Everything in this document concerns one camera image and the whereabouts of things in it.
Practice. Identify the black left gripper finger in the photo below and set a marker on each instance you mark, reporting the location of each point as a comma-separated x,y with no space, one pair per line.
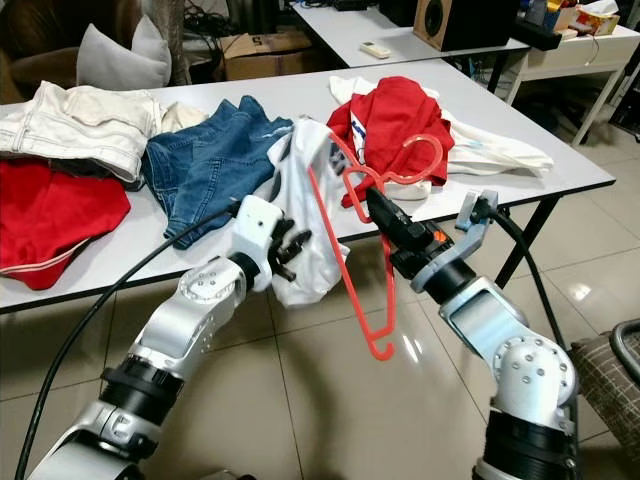
299,242
291,269

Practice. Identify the white remote control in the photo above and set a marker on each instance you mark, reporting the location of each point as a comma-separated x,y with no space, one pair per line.
377,48

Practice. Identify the cream white jeans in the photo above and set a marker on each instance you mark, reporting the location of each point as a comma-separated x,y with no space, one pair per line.
80,125

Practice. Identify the blue denim jeans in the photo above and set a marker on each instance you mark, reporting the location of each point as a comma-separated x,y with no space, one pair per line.
210,170

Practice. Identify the white side desk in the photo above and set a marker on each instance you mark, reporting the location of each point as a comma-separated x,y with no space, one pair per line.
580,50

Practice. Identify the brown leather armchair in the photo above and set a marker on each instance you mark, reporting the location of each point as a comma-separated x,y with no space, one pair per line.
40,40

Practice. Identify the white table with remote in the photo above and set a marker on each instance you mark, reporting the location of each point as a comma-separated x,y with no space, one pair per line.
345,25

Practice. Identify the red garment with white trim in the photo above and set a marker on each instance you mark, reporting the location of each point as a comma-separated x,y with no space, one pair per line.
60,220

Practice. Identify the white shirt with black marks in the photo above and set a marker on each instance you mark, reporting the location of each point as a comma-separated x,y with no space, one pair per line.
295,180

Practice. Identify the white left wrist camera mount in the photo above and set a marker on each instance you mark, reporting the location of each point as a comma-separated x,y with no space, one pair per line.
255,225

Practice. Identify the light grey pillow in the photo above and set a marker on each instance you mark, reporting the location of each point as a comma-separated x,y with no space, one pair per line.
120,62

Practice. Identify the grey-blue right wrist camera mount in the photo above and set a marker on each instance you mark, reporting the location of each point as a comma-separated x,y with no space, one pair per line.
478,210

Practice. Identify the wooden speaker box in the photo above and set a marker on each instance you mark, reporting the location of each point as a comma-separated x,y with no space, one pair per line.
465,22

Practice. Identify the white table with black legs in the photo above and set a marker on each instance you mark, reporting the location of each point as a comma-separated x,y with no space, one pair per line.
540,120

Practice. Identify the red plastic hanger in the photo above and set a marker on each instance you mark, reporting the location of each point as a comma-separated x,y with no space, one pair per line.
378,353

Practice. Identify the red shirt with white label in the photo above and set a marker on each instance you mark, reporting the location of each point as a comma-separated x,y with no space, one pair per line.
400,115

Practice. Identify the open brown cardboard box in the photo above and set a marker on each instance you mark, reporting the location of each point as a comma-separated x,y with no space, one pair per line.
260,60

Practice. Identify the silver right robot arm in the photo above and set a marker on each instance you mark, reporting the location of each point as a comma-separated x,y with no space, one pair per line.
540,380

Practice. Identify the brown checked fabric chair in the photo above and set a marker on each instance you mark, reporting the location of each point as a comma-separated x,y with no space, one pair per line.
610,400

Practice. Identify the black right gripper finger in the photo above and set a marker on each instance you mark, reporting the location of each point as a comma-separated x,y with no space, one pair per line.
390,241
392,215

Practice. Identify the beige folded garment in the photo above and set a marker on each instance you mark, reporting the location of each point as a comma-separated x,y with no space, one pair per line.
182,117

